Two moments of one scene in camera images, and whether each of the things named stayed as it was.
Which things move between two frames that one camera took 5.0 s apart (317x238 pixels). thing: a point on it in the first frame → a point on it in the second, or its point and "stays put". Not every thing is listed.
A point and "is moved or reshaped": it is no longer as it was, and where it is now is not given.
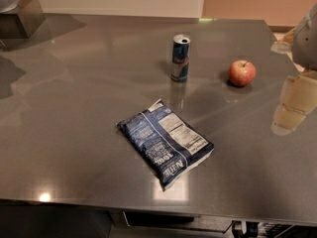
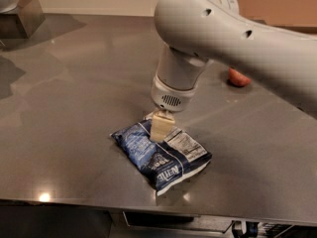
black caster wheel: x=252 y=230 stays put
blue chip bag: x=169 y=146 is moved or reshaped
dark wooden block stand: x=24 y=24 stays put
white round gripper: x=306 y=42 → x=170 y=96
